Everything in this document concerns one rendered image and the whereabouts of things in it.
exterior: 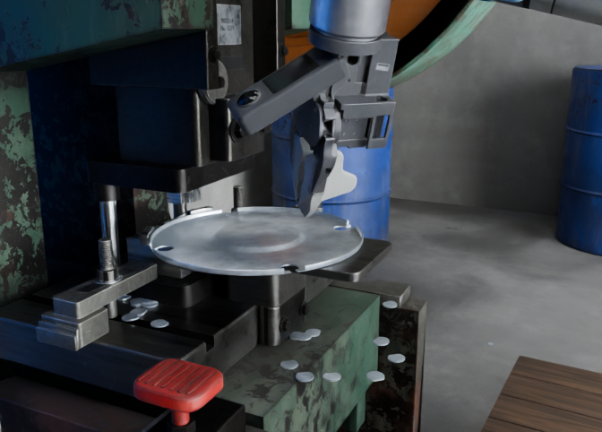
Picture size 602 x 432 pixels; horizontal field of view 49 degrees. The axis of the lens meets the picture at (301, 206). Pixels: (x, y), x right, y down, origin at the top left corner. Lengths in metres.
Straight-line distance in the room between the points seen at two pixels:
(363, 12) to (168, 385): 0.37
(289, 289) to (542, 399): 0.70
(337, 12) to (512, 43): 3.51
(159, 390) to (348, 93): 0.33
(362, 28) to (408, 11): 0.52
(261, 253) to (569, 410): 0.79
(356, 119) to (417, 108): 3.57
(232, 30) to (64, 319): 0.42
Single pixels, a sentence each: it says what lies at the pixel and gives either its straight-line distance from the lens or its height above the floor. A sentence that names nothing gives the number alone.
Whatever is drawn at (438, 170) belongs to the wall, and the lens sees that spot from 4.27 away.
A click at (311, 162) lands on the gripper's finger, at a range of 0.70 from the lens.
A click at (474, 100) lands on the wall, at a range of 4.17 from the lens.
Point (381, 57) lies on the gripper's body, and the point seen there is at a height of 1.03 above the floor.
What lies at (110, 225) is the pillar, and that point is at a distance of 0.95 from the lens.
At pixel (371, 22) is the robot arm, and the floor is 1.06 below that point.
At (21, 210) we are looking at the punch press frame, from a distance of 1.00.
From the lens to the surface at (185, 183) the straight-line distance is 0.85.
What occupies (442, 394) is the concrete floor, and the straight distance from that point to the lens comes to 2.13.
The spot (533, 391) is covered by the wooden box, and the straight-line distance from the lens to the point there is 1.48.
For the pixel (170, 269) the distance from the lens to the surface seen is 0.92.
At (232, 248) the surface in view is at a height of 0.78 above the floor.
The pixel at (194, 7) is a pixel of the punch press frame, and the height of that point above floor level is 1.08.
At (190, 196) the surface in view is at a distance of 0.95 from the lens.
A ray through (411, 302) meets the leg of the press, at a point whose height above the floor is 0.62.
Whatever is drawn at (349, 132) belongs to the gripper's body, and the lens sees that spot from 0.69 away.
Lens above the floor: 1.06
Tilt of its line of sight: 15 degrees down
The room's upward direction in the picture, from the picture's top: straight up
